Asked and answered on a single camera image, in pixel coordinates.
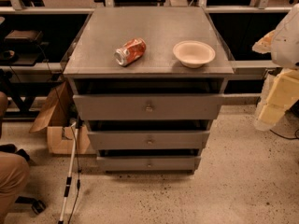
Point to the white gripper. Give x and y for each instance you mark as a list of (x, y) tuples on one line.
[(287, 44)]

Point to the grey top drawer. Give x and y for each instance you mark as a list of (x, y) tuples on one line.
[(147, 106)]

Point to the grey drawer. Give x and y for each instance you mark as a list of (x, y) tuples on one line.
[(147, 106), (144, 163), (148, 139)]

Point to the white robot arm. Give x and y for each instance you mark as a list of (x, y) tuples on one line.
[(285, 41)]

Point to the grey drawer cabinet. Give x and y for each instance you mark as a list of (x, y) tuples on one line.
[(93, 69)]

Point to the grey bottom drawer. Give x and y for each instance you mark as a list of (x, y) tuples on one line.
[(144, 163)]

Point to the grey middle drawer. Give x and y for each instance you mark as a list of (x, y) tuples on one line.
[(148, 139)]

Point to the white paper bowl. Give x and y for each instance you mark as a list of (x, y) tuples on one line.
[(194, 54)]

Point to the crushed orange soda can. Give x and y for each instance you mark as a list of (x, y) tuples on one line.
[(130, 51)]

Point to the cardboard box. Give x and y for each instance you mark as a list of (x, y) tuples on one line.
[(57, 117)]

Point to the white black striped pole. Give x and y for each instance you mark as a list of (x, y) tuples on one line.
[(68, 182)]

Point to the black device on shelf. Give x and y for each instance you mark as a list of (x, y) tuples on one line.
[(22, 48)]

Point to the black office chair base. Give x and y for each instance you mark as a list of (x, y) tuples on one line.
[(37, 205)]

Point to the metal railing frame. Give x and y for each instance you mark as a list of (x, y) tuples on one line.
[(149, 3)]

